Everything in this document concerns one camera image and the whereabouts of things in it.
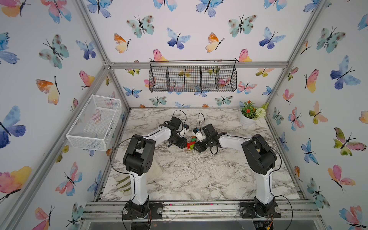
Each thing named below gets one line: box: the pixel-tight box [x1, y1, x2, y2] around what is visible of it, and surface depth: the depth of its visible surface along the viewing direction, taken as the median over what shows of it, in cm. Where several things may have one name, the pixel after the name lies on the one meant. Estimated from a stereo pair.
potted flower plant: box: [240, 100, 269, 127], surface depth 101 cm
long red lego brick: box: [186, 141, 196, 150], surface depth 98 cm
